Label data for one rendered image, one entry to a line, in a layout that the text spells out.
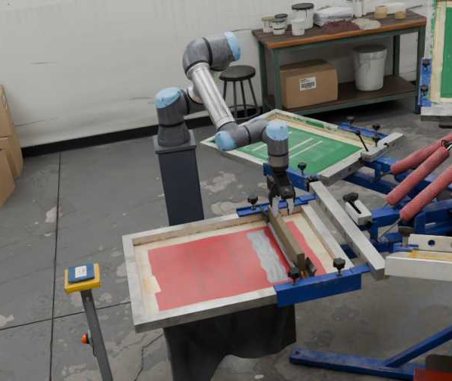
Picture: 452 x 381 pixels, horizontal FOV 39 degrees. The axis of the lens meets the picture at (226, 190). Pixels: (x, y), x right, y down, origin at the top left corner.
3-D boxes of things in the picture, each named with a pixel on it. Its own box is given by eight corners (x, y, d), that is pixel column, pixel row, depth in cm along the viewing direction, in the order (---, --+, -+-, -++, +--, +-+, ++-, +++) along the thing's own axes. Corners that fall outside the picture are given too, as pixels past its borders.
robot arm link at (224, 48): (174, 97, 288) (200, 31, 238) (203, 90, 293) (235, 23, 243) (184, 120, 285) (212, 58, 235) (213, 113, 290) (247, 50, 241)
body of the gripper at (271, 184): (286, 185, 238) (284, 156, 232) (293, 195, 230) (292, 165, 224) (266, 189, 236) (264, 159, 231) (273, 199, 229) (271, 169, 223)
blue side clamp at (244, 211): (239, 227, 263) (238, 213, 259) (237, 222, 267) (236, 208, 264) (308, 214, 267) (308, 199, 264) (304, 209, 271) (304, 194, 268)
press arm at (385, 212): (354, 233, 241) (354, 221, 239) (348, 225, 246) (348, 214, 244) (396, 224, 244) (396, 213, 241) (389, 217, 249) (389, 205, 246)
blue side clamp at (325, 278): (278, 308, 214) (277, 291, 211) (273, 298, 218) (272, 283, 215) (361, 289, 218) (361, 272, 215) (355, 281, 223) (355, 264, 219)
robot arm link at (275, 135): (280, 117, 225) (292, 124, 218) (280, 145, 230) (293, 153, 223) (260, 122, 222) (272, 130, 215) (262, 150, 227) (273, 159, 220)
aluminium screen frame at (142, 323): (135, 333, 207) (134, 324, 206) (123, 243, 258) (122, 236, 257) (360, 284, 219) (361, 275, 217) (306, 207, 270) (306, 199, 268)
